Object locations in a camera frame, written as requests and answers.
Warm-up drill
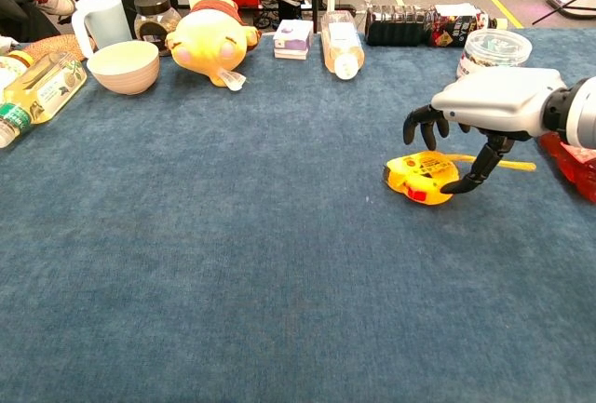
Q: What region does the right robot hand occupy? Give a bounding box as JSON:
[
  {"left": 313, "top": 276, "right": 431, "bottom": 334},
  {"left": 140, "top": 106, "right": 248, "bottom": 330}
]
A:
[{"left": 402, "top": 67, "right": 567, "bottom": 195}]

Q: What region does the yellow tape measure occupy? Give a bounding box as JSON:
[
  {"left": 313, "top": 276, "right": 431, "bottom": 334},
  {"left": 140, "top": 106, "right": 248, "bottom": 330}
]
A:
[{"left": 382, "top": 151, "right": 537, "bottom": 207}]

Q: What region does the clear jar of binder clips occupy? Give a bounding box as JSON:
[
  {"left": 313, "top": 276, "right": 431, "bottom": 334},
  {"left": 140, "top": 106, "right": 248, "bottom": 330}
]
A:
[{"left": 455, "top": 28, "right": 534, "bottom": 79}]

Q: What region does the red honey bottle yellow cap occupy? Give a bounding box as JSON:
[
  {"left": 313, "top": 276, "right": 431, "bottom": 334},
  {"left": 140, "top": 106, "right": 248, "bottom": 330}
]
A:
[{"left": 538, "top": 131, "right": 596, "bottom": 204}]

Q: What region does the thin black tripod leg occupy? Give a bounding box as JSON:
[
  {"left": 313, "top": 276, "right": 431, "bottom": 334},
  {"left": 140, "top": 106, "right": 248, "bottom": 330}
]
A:
[{"left": 532, "top": 0, "right": 596, "bottom": 26}]

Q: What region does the dark drink bottle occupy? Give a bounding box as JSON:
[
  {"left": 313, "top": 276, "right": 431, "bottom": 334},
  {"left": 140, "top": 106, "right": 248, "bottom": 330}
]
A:
[{"left": 364, "top": 2, "right": 509, "bottom": 48}]

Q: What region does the clear bottle white cap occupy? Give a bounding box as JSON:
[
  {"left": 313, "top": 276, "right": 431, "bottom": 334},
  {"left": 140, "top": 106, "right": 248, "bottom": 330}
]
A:
[{"left": 319, "top": 10, "right": 366, "bottom": 81}]

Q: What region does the purple white small box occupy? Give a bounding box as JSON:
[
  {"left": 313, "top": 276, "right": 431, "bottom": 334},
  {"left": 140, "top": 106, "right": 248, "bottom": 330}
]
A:
[{"left": 272, "top": 19, "right": 315, "bottom": 61}]

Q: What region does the black power box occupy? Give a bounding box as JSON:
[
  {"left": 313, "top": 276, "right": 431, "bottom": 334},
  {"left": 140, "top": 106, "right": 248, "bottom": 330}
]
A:
[{"left": 278, "top": 0, "right": 303, "bottom": 21}]

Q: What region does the yellow plush duck toy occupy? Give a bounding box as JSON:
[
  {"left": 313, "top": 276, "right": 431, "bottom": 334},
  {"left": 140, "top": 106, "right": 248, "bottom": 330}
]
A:
[{"left": 165, "top": 0, "right": 264, "bottom": 92}]

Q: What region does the blue table mat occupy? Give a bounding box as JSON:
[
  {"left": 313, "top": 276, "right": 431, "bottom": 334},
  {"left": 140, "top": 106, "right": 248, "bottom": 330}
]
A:
[{"left": 0, "top": 28, "right": 596, "bottom": 403}]

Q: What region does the glass jar black lid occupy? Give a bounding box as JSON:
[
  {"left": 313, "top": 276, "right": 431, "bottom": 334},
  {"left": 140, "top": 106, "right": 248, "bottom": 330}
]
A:
[{"left": 133, "top": 0, "right": 183, "bottom": 58}]

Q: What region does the beige bowl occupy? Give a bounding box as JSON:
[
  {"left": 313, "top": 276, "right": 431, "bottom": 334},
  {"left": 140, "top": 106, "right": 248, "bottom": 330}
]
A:
[{"left": 86, "top": 40, "right": 161, "bottom": 96}]

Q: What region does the white pale blue pitcher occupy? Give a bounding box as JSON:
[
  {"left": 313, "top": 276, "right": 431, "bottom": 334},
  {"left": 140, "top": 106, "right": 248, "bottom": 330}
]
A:
[{"left": 71, "top": 0, "right": 134, "bottom": 60}]

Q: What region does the woven round coaster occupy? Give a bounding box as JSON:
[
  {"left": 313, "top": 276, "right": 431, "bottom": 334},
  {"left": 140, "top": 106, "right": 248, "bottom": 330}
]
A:
[{"left": 21, "top": 34, "right": 97, "bottom": 63}]

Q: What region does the yellow oil bottle green cap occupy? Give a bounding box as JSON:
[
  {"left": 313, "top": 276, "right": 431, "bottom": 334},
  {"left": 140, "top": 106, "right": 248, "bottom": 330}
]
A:
[{"left": 0, "top": 51, "right": 88, "bottom": 150}]

